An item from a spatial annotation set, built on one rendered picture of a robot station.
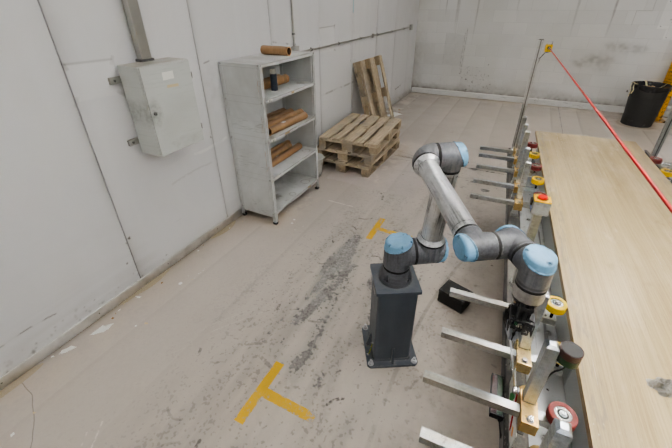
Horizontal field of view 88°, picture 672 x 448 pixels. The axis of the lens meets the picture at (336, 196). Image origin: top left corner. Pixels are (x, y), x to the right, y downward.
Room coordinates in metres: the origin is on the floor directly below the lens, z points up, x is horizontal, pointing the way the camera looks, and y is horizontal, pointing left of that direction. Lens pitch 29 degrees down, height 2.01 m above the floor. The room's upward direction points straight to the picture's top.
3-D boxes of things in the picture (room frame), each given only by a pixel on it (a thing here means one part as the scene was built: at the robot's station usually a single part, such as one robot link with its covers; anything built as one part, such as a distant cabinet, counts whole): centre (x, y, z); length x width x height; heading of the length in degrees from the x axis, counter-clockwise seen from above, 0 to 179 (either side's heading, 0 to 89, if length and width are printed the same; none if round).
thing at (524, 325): (0.79, -0.59, 1.14); 0.09 x 0.08 x 0.12; 156
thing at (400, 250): (1.54, -0.35, 0.79); 0.17 x 0.15 x 0.18; 96
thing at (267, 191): (3.48, 0.61, 0.78); 0.90 x 0.45 x 1.55; 153
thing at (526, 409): (0.65, -0.62, 0.85); 0.14 x 0.06 x 0.05; 156
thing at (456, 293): (1.13, -0.73, 0.80); 0.44 x 0.03 x 0.04; 66
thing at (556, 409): (0.60, -0.68, 0.85); 0.08 x 0.08 x 0.11
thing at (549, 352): (0.67, -0.62, 0.90); 0.04 x 0.04 x 0.48; 66
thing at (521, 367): (0.88, -0.72, 0.81); 0.14 x 0.06 x 0.05; 156
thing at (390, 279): (1.54, -0.34, 0.65); 0.19 x 0.19 x 0.10
